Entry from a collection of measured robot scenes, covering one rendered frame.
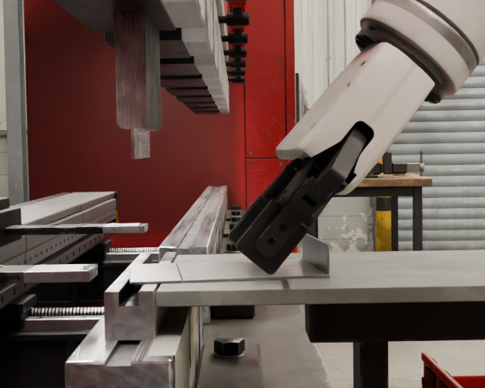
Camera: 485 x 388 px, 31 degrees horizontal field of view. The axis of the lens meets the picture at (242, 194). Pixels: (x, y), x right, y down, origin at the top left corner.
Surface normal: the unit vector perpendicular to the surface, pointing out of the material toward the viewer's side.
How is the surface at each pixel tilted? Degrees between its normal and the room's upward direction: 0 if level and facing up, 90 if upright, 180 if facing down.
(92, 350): 0
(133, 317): 90
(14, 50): 90
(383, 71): 77
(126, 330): 90
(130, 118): 90
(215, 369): 0
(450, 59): 105
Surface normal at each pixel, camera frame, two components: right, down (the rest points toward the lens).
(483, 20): 0.44, 0.33
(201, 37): 0.01, 0.74
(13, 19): -0.10, 0.05
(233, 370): -0.02, -1.00
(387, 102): 0.22, 0.01
